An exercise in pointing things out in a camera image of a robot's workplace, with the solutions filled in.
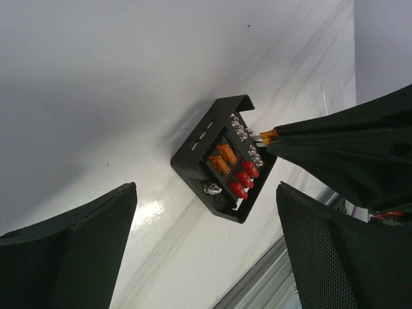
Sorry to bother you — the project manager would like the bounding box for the black fuse box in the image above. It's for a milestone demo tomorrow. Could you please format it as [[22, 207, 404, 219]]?
[[171, 95, 277, 223]]

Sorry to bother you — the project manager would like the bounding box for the orange blade fuse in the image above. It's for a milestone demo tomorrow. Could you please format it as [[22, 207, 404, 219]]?
[[252, 129, 279, 147]]

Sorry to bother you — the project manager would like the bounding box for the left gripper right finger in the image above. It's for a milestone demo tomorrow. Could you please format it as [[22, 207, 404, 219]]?
[[276, 183, 411, 308]]

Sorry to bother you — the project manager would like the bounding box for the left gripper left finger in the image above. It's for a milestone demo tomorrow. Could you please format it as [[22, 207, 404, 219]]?
[[1, 183, 137, 308]]

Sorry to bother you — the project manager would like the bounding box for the aluminium front rail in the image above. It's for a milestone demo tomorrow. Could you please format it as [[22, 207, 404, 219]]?
[[215, 183, 357, 308]]

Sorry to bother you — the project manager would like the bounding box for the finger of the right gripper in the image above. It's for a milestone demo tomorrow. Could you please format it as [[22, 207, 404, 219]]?
[[267, 127, 411, 212], [274, 86, 411, 136]]

